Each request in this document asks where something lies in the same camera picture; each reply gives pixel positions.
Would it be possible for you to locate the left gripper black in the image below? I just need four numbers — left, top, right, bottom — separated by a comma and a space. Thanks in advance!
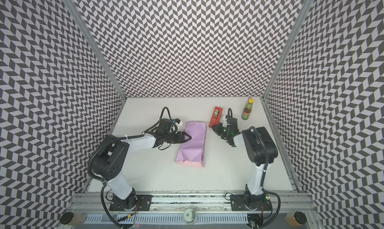
164, 132, 192, 145

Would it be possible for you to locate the pink wrapping paper sheet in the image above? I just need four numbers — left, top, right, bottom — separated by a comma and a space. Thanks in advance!
175, 122, 207, 168

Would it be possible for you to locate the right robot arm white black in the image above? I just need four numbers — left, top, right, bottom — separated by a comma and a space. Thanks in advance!
212, 115, 279, 210

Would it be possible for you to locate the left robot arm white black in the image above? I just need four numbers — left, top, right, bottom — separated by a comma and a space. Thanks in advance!
88, 119, 192, 210

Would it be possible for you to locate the red tape dispenser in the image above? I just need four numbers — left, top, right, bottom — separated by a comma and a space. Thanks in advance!
209, 107, 223, 128

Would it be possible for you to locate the green sauce bottle yellow cap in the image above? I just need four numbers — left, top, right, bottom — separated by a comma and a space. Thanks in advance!
242, 97, 254, 120

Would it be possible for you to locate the round white button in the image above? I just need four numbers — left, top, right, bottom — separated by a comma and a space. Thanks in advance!
183, 208, 198, 225

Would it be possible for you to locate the right corner jar black lid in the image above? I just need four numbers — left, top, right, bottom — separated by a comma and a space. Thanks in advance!
285, 211, 308, 227

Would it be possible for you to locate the corner jar black lid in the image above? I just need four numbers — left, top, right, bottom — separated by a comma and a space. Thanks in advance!
285, 211, 308, 227
60, 212, 87, 226

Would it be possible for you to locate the left corner jar black lid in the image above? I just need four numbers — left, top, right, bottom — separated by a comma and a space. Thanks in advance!
60, 212, 87, 226

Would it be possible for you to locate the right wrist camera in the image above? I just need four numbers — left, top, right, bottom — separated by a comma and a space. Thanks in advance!
223, 115, 228, 128

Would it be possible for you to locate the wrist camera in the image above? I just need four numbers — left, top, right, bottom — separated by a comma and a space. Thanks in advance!
223, 115, 228, 128
173, 118, 183, 128

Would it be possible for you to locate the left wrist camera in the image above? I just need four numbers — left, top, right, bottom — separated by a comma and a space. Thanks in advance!
173, 118, 183, 128

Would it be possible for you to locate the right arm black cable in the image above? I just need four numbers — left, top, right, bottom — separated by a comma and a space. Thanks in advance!
248, 191, 282, 229

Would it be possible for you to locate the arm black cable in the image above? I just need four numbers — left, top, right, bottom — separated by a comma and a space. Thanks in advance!
248, 191, 282, 229
100, 183, 124, 229

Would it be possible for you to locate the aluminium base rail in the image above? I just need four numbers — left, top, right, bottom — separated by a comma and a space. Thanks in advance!
67, 191, 316, 215

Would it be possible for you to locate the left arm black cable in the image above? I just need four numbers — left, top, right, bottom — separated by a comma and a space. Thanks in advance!
100, 183, 124, 229

